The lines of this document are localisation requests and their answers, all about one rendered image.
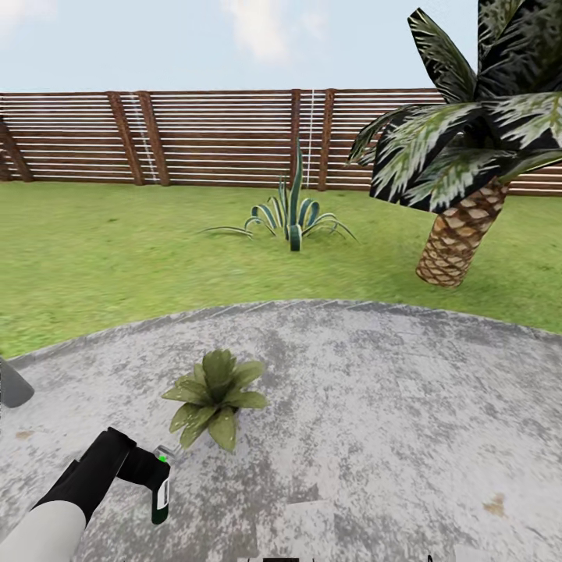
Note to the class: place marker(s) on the insectifuge atomizer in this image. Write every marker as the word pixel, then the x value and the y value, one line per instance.
pixel 160 503

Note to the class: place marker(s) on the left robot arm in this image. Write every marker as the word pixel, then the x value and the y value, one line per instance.
pixel 51 531

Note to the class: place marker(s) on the bush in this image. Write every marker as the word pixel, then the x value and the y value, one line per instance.
pixel 510 117
pixel 296 223

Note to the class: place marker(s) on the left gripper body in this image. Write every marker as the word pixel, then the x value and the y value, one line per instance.
pixel 152 472

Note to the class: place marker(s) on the pot plant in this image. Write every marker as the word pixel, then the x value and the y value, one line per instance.
pixel 213 398

